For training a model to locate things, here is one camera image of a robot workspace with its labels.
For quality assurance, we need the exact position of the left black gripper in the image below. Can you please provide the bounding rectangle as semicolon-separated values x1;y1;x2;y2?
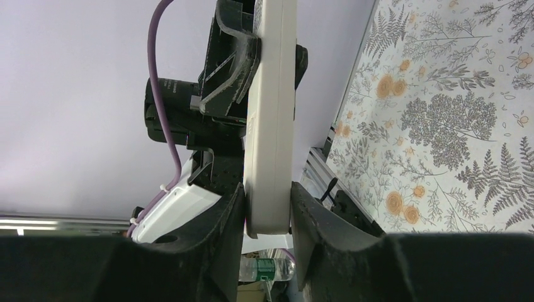
190;0;310;126

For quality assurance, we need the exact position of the clear plastic water bottle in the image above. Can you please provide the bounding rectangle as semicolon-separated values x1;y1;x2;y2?
239;257;295;282

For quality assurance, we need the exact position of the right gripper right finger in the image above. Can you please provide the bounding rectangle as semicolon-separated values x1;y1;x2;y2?
291;182;533;301

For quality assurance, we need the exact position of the floral table mat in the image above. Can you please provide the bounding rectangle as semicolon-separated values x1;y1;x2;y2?
327;0;533;234

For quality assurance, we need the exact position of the white remote control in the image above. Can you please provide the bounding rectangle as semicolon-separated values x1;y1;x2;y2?
244;1;297;238

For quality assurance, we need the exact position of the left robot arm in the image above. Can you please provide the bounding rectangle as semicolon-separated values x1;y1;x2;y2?
127;1;308;242

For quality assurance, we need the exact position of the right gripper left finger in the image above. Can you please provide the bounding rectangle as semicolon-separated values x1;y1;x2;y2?
1;184;245;301

